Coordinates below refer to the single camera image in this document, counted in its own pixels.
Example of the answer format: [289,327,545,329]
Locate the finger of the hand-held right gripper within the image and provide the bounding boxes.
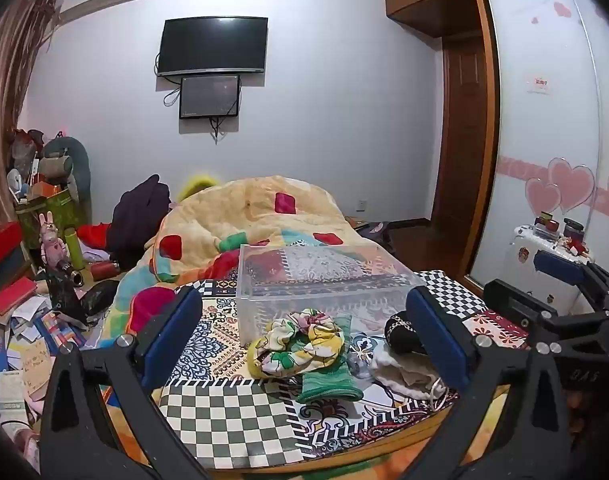
[533,249,609,313]
[483,278,609,361]

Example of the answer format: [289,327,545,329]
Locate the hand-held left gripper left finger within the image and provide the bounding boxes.
[38,286,220,480]

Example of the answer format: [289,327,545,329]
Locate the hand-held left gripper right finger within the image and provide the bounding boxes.
[399,285,572,480]

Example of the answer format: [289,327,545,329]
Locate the black patterned sock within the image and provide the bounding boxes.
[384,310,428,357]

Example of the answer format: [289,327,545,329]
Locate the white cloth pouch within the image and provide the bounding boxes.
[369,344,450,402]

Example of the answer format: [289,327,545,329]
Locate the floral fabric scrunchie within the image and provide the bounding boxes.
[248,310,353,379]

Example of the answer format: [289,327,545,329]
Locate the green knitted cloth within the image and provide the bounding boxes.
[298,360,365,404]

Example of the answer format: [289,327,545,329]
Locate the clear plastic storage box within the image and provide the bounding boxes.
[236,244,425,348]

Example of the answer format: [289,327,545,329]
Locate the white appliance with jars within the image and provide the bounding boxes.
[501,224,593,317]

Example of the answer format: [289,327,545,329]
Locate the dark glass jar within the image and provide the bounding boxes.
[562,218,587,244]

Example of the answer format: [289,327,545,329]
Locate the red and black jar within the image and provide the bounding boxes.
[534,212,560,241]

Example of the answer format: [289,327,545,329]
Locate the patterned patchwork bedsheet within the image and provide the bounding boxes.
[99,267,535,472]

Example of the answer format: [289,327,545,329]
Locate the black plastic bag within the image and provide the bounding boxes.
[43,264,121,330]

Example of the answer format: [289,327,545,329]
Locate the red thermos bottle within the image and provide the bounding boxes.
[89,260,122,283]

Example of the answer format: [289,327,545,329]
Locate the dark purple garment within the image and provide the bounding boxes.
[106,175,173,272]

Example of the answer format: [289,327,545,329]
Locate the yellow patched fleece blanket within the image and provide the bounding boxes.
[113,175,421,336]

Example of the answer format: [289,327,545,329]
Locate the red cloth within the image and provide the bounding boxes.
[78,223,111,252]

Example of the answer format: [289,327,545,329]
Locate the green thermos bottle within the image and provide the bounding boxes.
[64,226,86,269]

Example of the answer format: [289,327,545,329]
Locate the white heart-print sliding door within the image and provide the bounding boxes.
[465,0,609,313]

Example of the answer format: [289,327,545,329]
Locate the brown wooden door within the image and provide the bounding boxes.
[431,35,501,272]

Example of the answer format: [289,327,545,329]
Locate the pile of scattered papers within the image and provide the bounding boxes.
[0,294,106,413]

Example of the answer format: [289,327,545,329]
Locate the yellow-green plush toy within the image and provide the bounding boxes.
[178,172,221,202]

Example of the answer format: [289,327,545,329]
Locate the pink rabbit doll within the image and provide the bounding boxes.
[36,211,68,275]

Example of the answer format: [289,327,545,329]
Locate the red book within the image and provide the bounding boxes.
[0,277,38,315]

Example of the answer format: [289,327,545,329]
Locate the green paper bag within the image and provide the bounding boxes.
[14,187,78,252]

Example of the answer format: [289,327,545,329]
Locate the red box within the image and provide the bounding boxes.
[0,221,26,269]

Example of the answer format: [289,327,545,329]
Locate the grey-green plush toy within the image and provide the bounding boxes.
[38,135,92,222]

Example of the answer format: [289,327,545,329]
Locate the striped brown curtain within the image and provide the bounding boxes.
[0,0,61,233]

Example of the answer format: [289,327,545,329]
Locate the small black wall monitor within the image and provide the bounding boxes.
[179,75,242,120]

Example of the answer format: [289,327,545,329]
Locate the black wall television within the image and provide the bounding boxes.
[156,16,269,78]

